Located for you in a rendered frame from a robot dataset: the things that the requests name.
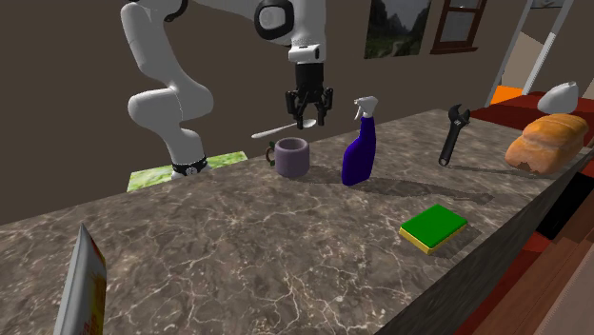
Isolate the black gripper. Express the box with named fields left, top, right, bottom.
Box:
left=285, top=62, right=334, bottom=128

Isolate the silver spoon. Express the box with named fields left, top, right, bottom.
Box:
left=250, top=118, right=318, bottom=140

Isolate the purple mug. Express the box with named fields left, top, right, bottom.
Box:
left=265, top=136, right=311, bottom=180

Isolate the blue spray bottle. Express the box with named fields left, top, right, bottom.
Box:
left=341, top=95, right=380, bottom=188

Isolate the black adjustable wrench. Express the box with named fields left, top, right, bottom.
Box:
left=437, top=103, right=472, bottom=168

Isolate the brown framed window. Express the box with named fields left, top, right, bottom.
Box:
left=429, top=0, right=489, bottom=56

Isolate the green and yellow sponge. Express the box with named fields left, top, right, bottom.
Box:
left=398, top=203, right=469, bottom=256

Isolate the green patterned robot stand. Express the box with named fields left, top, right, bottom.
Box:
left=126, top=150, right=249, bottom=193

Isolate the brown bread loaf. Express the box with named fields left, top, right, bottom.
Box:
left=504, top=112, right=591, bottom=176

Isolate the white rounded object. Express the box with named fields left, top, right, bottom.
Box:
left=536, top=81, right=581, bottom=116

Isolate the white and orange box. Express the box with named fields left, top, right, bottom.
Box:
left=52, top=222, right=109, bottom=335

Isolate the landscape wall picture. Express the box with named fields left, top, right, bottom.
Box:
left=363, top=0, right=433, bottom=61

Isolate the white door frame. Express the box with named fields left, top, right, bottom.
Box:
left=484, top=0, right=573, bottom=108

